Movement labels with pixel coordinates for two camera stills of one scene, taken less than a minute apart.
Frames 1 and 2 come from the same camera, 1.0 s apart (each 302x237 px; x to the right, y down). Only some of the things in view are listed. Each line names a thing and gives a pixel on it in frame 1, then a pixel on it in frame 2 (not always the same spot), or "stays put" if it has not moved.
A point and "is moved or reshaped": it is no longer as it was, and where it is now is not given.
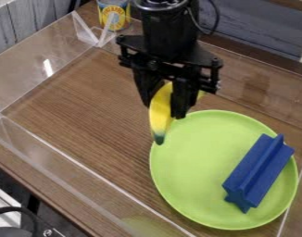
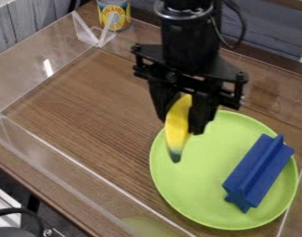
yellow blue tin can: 114,15 stays put
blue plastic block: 257,171 stays put
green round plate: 205,146 stays put
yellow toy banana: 159,112 is moved or reshaped
